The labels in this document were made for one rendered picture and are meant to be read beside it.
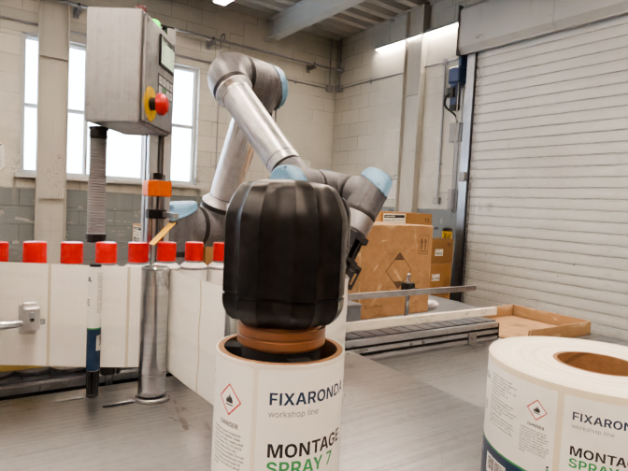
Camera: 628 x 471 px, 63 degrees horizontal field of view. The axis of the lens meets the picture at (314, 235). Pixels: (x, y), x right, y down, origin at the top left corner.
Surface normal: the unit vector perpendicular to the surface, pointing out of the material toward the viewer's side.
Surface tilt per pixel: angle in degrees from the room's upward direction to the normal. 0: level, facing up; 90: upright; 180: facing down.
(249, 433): 90
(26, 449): 0
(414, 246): 90
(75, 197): 90
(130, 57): 90
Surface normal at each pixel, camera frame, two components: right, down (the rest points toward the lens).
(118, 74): -0.03, 0.06
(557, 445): -0.66, 0.01
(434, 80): -0.81, -0.01
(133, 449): 0.05, -1.00
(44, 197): 0.58, 0.07
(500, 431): -0.99, -0.04
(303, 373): 0.35, 0.07
